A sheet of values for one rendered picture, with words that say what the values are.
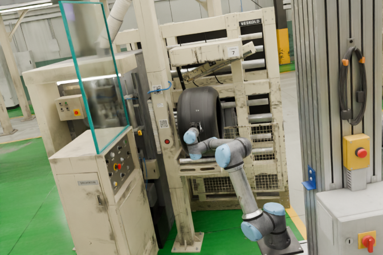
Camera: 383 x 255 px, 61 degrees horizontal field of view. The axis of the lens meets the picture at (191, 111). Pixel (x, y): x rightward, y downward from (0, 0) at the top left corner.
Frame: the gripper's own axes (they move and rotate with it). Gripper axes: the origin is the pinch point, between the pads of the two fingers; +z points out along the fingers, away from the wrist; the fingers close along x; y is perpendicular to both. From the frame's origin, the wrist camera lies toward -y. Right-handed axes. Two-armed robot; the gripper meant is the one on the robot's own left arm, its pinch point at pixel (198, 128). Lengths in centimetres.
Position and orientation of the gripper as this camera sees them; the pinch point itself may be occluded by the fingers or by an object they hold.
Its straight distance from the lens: 241.8
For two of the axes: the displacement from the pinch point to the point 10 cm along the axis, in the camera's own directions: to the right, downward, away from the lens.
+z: 2.0, -1.8, 9.6
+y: -1.3, -9.8, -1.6
